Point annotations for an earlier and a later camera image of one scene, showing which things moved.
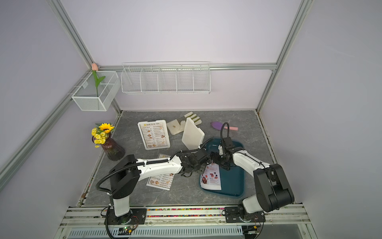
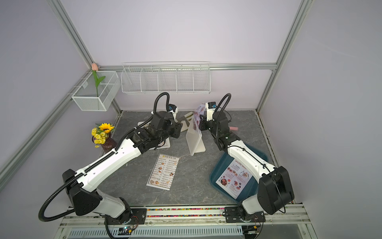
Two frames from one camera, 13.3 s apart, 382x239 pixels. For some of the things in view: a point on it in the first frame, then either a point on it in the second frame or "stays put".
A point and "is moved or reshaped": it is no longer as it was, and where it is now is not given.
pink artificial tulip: x=97 y=81 stays put
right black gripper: x=215 y=156 → x=204 y=122
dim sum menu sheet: x=164 y=181 stays put
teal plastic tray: x=232 y=180 → x=250 y=190
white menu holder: x=192 y=136 is moved or reshaped
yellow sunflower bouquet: x=99 y=133 stays put
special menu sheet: x=210 y=178 → x=200 y=110
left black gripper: x=203 y=167 → x=177 y=130
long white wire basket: x=166 y=77 stays put
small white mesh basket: x=97 y=93 stays put
